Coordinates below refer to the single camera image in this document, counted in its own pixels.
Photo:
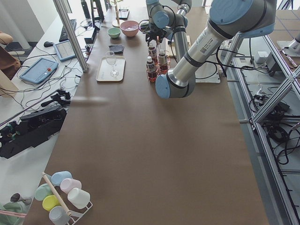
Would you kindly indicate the clear wine glass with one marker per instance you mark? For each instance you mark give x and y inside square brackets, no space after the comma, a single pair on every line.
[111,60]

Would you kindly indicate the white cup rack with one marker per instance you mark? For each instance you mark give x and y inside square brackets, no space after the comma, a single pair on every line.
[74,213]

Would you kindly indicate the mint green bowl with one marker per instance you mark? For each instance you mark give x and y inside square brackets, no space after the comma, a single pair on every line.
[114,32]

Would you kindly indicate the green cup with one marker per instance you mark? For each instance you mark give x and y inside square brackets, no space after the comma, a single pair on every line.
[42,192]

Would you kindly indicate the pink cup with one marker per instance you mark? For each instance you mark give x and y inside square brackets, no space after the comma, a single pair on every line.
[68,184]

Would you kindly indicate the copper wire bottle basket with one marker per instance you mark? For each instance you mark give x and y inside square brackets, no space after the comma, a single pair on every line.
[158,69]

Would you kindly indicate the white cup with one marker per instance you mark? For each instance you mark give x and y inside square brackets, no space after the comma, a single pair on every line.
[78,197]

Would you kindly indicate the black framed tray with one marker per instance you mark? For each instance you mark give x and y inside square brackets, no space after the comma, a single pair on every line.
[123,14]

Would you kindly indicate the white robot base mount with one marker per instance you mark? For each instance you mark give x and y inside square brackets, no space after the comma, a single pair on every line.
[207,73]

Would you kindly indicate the black equipment case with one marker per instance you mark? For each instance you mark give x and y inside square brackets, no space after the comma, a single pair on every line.
[33,130]

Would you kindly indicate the pink bowl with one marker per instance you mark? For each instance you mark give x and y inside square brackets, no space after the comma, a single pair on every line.
[129,33]

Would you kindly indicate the round wooden stand base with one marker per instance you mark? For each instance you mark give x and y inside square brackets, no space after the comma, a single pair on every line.
[116,23]

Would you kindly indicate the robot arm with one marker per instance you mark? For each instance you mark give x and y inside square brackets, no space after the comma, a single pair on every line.
[247,18]
[168,24]

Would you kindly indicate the cream rabbit tray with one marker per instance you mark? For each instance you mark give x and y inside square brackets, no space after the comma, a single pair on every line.
[104,70]

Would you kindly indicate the grey cup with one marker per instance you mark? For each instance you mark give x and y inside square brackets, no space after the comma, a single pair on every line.
[58,216]

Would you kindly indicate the blue teach pendant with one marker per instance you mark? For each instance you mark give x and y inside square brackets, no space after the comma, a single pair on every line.
[64,51]
[40,71]

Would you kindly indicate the tea bottle dark liquid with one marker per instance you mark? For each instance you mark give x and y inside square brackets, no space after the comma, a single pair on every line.
[152,52]

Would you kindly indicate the blue cup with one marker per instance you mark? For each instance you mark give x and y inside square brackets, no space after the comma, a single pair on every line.
[58,177]

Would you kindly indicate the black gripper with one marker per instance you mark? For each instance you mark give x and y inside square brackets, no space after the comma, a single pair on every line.
[156,33]

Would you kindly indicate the grey folded cloth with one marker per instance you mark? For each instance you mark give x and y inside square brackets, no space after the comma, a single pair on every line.
[117,49]

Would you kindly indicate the aluminium frame post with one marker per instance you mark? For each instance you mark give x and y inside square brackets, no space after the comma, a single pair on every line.
[62,12]

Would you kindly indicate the clear ice cubes pile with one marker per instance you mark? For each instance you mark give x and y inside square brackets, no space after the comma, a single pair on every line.
[130,27]

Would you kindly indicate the black computer mouse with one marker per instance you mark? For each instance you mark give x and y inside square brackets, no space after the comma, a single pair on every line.
[48,44]

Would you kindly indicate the yellow cup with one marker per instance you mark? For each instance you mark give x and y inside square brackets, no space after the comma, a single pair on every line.
[50,202]

